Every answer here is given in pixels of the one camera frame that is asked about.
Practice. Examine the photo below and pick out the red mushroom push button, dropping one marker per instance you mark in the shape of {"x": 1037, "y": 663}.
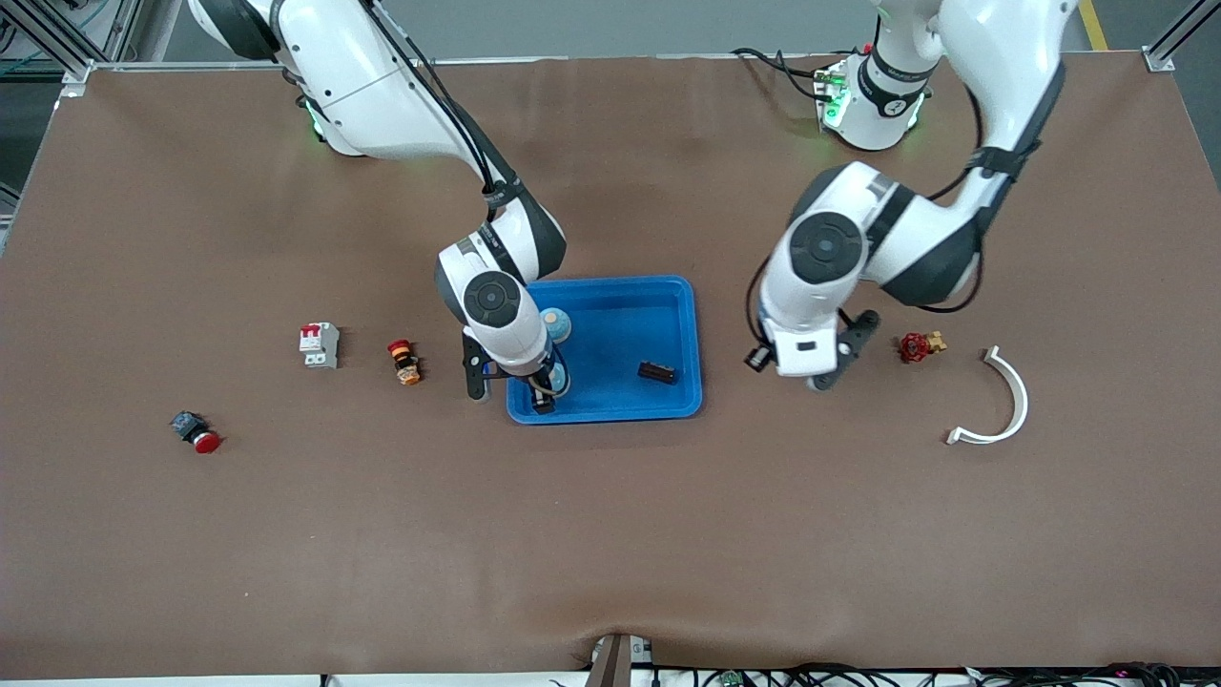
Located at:
{"x": 196, "y": 431}

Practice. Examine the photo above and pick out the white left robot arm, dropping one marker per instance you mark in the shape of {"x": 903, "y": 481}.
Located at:
{"x": 1002, "y": 57}

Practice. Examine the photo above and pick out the blue service bell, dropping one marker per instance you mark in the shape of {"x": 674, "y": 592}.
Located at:
{"x": 563, "y": 382}
{"x": 559, "y": 324}

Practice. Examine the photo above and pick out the brass valve red handwheel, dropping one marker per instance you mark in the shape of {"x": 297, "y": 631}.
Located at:
{"x": 916, "y": 346}

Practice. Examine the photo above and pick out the white curved plastic clamp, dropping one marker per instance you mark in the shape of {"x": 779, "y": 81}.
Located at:
{"x": 1019, "y": 401}

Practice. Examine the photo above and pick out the camera stand post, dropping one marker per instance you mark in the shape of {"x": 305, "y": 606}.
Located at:
{"x": 615, "y": 663}

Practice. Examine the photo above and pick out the blue plastic tray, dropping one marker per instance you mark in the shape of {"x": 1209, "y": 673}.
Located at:
{"x": 620, "y": 324}

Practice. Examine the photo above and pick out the white circuit breaker red switch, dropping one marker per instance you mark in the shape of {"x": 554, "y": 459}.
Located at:
{"x": 320, "y": 345}

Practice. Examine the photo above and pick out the orange emergency stop switch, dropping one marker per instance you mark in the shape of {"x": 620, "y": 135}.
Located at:
{"x": 404, "y": 363}

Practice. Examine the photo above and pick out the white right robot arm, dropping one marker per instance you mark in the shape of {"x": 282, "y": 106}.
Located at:
{"x": 382, "y": 86}

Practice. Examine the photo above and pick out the aluminium frame profile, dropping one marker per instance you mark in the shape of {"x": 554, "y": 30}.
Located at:
{"x": 1171, "y": 46}
{"x": 48, "y": 33}

